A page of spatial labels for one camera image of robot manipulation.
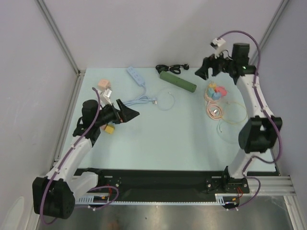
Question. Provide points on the pink round socket hub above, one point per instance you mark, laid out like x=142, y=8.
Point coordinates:
x=207, y=98

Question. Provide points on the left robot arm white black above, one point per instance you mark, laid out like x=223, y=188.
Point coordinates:
x=55, y=194

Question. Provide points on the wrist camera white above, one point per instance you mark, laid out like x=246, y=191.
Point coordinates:
x=105, y=96
x=218, y=44

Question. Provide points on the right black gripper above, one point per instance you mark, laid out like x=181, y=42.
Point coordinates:
x=214, y=63

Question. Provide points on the light blue cube charger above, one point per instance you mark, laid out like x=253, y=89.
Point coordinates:
x=216, y=96

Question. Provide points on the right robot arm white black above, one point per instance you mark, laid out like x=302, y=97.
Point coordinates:
x=262, y=129

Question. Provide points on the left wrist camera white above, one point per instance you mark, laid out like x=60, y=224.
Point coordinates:
x=105, y=96

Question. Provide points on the aluminium frame post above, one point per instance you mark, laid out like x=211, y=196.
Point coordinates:
x=58, y=36
x=266, y=16

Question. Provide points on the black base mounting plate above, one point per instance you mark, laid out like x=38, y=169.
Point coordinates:
x=208, y=182

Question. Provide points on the pink deer cube socket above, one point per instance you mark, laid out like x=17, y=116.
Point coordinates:
x=104, y=85

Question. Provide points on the right aluminium frame post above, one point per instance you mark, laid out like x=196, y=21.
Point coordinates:
x=266, y=16

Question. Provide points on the grey cable duct rail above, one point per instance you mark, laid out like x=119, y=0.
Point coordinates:
x=181, y=197

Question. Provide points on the yellow plug adapter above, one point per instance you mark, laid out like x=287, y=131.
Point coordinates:
x=109, y=129

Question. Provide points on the red pink cube charger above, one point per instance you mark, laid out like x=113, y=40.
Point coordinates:
x=221, y=90

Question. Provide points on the green power strip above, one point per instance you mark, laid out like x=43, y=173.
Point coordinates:
x=177, y=81

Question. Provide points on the left aluminium frame post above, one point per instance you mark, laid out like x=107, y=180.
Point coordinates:
x=58, y=36

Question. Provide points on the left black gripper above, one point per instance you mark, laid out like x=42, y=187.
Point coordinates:
x=126, y=114

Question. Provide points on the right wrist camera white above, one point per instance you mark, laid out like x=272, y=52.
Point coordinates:
x=218, y=44

